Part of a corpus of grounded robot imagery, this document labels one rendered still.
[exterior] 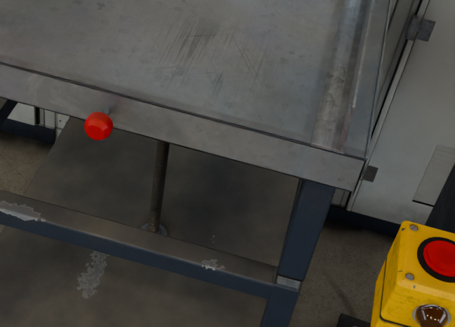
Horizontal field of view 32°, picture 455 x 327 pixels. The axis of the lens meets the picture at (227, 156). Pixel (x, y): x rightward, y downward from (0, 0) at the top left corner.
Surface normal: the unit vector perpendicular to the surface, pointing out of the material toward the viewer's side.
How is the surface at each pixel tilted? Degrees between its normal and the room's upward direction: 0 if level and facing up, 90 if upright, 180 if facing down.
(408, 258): 0
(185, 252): 0
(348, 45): 0
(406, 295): 90
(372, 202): 90
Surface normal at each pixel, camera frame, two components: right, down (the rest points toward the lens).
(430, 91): -0.23, 0.66
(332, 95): 0.14, -0.71
